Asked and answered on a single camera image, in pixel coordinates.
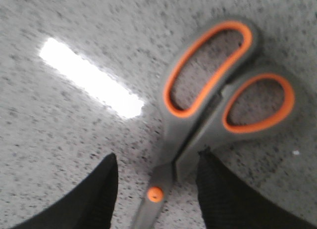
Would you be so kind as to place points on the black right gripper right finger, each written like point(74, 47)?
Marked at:
point(227, 202)

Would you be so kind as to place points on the grey orange scissors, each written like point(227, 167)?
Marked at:
point(205, 123)

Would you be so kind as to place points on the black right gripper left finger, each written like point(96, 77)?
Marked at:
point(90, 205)

